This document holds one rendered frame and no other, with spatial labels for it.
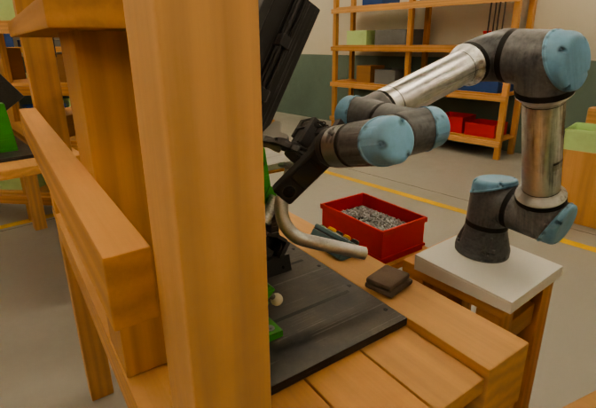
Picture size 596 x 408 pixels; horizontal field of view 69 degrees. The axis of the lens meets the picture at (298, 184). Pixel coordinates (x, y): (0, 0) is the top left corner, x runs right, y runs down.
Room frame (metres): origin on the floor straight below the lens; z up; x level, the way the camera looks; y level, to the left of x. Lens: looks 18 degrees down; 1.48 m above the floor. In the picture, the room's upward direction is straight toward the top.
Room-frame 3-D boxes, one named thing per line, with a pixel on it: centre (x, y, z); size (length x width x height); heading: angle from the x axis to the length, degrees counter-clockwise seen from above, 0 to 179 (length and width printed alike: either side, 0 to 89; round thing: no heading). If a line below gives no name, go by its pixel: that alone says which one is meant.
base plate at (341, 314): (1.15, 0.24, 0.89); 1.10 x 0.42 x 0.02; 35
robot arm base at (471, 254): (1.16, -0.54, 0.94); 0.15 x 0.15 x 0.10
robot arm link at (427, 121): (0.75, -0.19, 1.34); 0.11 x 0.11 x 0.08; 35
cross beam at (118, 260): (0.94, 0.55, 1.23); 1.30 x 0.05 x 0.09; 35
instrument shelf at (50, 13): (1.00, 0.46, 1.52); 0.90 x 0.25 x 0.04; 35
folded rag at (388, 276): (0.95, -0.23, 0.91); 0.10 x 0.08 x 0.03; 135
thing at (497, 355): (1.31, 0.01, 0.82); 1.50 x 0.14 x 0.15; 35
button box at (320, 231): (1.17, -0.11, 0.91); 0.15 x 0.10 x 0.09; 35
